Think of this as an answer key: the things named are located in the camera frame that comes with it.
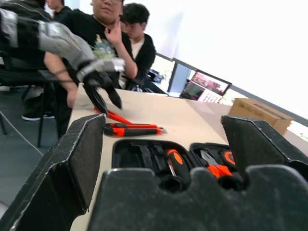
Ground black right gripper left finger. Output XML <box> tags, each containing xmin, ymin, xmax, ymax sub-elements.
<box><xmin>0</xmin><ymin>113</ymin><xmax>107</xmax><ymax>231</ymax></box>

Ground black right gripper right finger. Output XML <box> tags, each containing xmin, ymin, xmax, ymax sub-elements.
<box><xmin>220</xmin><ymin>115</ymin><xmax>308</xmax><ymax>182</ymax></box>

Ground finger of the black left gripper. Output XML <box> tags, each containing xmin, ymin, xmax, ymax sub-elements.
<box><xmin>102</xmin><ymin>83</ymin><xmax>124</xmax><ymax>110</ymax></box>
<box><xmin>84</xmin><ymin>84</ymin><xmax>110</xmax><ymax>118</ymax></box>

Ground black tool case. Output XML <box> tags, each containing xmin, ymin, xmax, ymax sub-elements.
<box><xmin>111</xmin><ymin>139</ymin><xmax>244</xmax><ymax>192</ymax></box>

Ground bystander hand hanging down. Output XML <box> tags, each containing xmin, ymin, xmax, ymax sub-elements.
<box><xmin>65</xmin><ymin>83</ymin><xmax>78</xmax><ymax>109</ymax></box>

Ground bystander hand at chin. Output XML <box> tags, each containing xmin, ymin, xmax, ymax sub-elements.
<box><xmin>104</xmin><ymin>20</ymin><xmax>124</xmax><ymax>47</ymax></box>

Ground brown cardboard box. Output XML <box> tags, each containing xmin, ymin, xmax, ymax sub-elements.
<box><xmin>228</xmin><ymin>97</ymin><xmax>295</xmax><ymax>136</ymax></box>

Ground orange black tape measure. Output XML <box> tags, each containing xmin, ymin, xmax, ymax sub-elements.
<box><xmin>219</xmin><ymin>150</ymin><xmax>238</xmax><ymax>170</ymax></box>

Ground orange black utility knife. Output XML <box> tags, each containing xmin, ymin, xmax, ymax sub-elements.
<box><xmin>103</xmin><ymin>123</ymin><xmax>167</xmax><ymax>138</ymax></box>

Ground person in black jacket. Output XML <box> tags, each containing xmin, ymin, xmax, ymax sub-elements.
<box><xmin>119</xmin><ymin>2</ymin><xmax>157</xmax><ymax>92</ymax></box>

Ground person in black t-shirt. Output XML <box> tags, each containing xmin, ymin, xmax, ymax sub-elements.
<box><xmin>44</xmin><ymin>0</ymin><xmax>139</xmax><ymax>109</ymax></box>

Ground black chair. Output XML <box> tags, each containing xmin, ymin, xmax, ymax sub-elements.
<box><xmin>0</xmin><ymin>55</ymin><xmax>62</xmax><ymax>148</ymax></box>

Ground person with dark hair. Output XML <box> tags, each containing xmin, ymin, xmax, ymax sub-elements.
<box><xmin>45</xmin><ymin>0</ymin><xmax>73</xmax><ymax>22</ymax></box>

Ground person in dark grey jacket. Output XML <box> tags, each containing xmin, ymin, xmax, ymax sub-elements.
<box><xmin>0</xmin><ymin>0</ymin><xmax>53</xmax><ymax>71</ymax></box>

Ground orange handled pliers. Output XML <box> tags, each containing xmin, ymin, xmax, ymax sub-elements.
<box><xmin>200</xmin><ymin>150</ymin><xmax>234</xmax><ymax>179</ymax></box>
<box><xmin>93</xmin><ymin>107</ymin><xmax>132</xmax><ymax>125</ymax></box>

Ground orange black handled screwdriver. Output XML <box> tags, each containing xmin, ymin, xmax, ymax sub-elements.
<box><xmin>164</xmin><ymin>149</ymin><xmax>192</xmax><ymax>185</ymax></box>

